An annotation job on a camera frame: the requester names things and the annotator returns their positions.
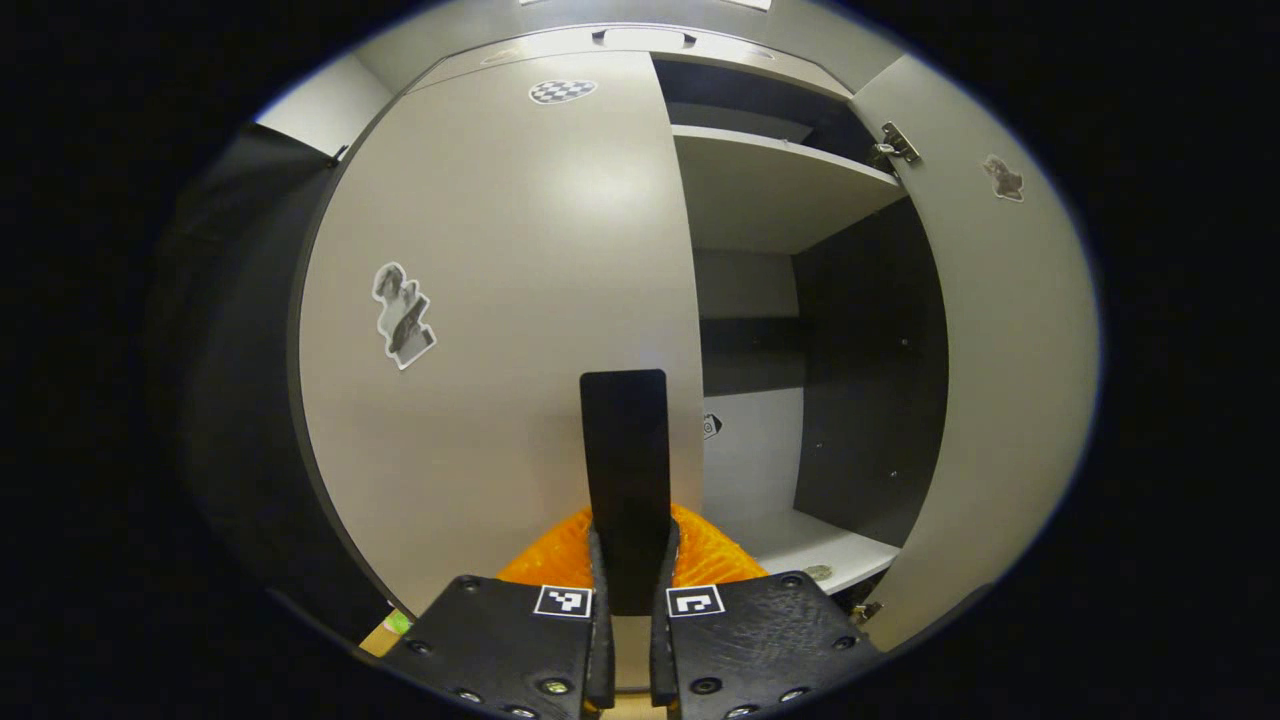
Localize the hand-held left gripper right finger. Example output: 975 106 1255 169
650 503 886 720

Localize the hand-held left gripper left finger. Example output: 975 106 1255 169
385 505 616 720

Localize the black door handle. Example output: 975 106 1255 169
580 369 673 616

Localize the grey double-door shoe cabinet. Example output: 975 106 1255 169
290 22 1101 656

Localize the grey cabinet door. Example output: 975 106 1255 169
298 50 706 619
848 52 1101 653

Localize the grey cabinet shelf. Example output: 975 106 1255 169
700 508 901 596
670 125 906 256

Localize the grey cabinet drawer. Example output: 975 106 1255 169
410 25 851 96

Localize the black backdrop cloth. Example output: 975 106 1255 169
150 125 401 641

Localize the black drawer handle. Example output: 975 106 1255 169
592 27 698 49

